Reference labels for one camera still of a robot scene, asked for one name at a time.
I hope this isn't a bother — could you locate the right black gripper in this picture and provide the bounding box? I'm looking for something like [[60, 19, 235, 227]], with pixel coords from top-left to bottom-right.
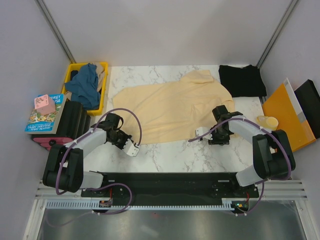
[[206, 127, 230, 146]]

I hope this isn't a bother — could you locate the cream yellow t shirt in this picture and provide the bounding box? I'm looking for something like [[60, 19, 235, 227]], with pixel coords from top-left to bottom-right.
[[113, 70, 235, 145]]

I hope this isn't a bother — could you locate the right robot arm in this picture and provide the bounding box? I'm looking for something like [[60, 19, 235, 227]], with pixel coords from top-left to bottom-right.
[[208, 105, 296, 197]]

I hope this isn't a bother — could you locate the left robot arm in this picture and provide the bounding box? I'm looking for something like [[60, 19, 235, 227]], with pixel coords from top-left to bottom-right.
[[42, 113, 139, 197]]

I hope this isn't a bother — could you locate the pink black box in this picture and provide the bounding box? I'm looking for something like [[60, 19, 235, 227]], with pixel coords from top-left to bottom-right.
[[31, 101, 91, 151]]

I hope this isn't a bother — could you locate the yellow plastic cup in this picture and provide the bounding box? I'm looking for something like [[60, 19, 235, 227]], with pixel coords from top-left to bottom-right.
[[256, 115, 279, 131]]

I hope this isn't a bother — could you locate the folded black t shirt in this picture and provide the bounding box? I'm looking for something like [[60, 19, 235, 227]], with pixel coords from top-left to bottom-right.
[[218, 65, 267, 98]]

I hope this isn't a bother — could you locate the blue t shirt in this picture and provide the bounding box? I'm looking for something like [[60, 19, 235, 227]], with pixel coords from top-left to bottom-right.
[[64, 63, 101, 110]]

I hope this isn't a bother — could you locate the orange board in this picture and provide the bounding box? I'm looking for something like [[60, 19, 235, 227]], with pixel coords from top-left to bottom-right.
[[262, 82, 316, 152]]

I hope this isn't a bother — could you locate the beige t shirt in bin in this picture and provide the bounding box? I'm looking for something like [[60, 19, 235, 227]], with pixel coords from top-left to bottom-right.
[[90, 62, 106, 92]]

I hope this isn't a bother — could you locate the blue illustrated book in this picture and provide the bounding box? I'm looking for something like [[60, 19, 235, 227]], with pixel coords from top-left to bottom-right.
[[24, 94, 67, 135]]

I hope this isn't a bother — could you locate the pink cube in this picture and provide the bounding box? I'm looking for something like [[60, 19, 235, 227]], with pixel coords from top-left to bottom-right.
[[34, 94, 56, 115]]

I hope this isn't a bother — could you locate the white strip board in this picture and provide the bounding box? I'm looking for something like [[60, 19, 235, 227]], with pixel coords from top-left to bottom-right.
[[283, 78, 306, 124]]

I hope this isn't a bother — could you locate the yellow plastic bin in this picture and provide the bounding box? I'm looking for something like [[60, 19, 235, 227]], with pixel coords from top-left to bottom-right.
[[61, 62, 108, 116]]

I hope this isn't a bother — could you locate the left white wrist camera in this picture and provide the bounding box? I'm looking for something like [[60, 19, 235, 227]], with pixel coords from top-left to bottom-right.
[[123, 139, 140, 157]]

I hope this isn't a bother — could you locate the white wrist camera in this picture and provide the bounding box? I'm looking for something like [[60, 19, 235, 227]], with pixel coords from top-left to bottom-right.
[[195, 127, 213, 140], [123, 139, 140, 157]]

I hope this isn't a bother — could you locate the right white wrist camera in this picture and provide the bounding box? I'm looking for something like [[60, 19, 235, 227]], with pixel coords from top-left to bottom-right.
[[195, 127, 213, 140]]

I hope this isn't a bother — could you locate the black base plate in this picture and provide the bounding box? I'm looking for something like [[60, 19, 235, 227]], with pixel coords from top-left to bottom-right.
[[81, 172, 259, 207]]

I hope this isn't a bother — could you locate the white cable duct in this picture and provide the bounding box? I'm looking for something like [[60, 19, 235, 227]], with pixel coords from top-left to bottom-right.
[[45, 198, 236, 211]]

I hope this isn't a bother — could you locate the aluminium frame rail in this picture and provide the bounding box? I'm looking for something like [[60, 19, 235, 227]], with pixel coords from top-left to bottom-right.
[[35, 180, 307, 201]]

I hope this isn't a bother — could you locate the right corner aluminium post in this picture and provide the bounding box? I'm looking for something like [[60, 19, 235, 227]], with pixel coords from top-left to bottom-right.
[[256, 0, 300, 69]]

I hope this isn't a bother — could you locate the corner aluminium post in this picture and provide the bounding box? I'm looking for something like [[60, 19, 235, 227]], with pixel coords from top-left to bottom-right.
[[34, 0, 76, 64], [256, 0, 300, 69]]

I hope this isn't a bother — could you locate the left corner aluminium post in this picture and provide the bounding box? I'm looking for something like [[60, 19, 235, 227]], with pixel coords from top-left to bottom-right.
[[34, 0, 76, 64]]

